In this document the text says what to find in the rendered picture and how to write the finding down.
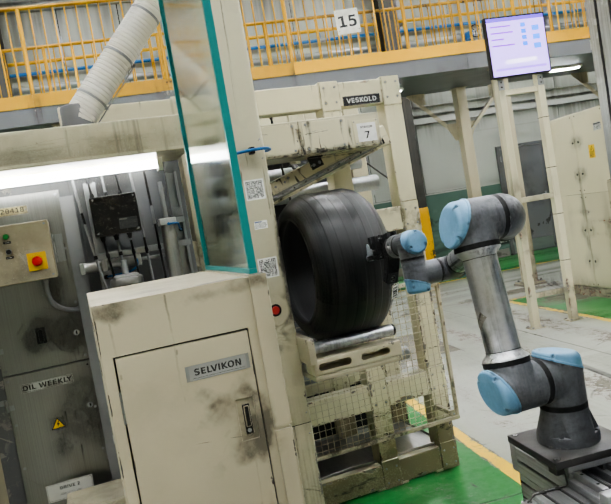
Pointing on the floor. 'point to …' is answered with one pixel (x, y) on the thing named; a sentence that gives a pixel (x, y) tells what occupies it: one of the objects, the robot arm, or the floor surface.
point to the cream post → (301, 422)
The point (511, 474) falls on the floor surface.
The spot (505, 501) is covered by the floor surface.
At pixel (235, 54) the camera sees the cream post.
